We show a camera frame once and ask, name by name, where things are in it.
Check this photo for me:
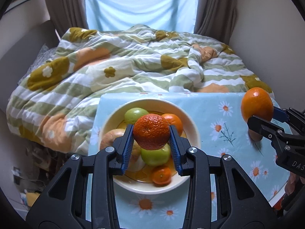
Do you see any cream fruit bowl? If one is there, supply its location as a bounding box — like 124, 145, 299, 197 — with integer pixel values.
99, 99, 201, 195

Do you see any medium orange tangerine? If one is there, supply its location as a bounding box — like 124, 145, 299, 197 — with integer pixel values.
133, 114, 170, 150

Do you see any brown kiwi fruit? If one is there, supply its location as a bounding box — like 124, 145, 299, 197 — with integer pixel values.
248, 129, 263, 142

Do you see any large orange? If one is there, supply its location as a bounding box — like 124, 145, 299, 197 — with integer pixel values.
240, 87, 274, 123

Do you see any orange tangerine in bowl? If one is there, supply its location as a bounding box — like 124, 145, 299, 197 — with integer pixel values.
161, 113, 184, 136

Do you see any right brown curtain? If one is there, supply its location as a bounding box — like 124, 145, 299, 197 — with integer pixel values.
194, 0, 237, 44

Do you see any light blue window sheet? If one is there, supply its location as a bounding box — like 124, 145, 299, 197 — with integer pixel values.
85, 0, 198, 33

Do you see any large green apple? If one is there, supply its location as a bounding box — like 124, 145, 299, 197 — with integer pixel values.
141, 144, 171, 166

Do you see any left brown curtain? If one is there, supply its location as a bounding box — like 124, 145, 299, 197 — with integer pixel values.
45, 0, 88, 36

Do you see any brown curtain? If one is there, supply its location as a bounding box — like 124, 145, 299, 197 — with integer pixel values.
45, 0, 88, 36
194, 0, 237, 44

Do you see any grey patterned pillow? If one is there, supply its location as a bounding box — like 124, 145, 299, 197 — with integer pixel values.
18, 44, 56, 85

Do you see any small orange tangerine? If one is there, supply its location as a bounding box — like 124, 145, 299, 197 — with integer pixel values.
151, 165, 172, 185

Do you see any floral striped duvet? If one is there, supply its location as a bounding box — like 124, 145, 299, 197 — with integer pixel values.
6, 24, 271, 154

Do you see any grey headboard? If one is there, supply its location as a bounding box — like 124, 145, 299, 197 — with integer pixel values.
0, 20, 59, 112

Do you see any small green apple in bowl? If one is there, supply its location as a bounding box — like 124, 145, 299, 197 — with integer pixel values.
124, 108, 149, 125

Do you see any blue daisy tablecloth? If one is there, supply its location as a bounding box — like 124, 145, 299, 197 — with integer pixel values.
88, 93, 289, 228

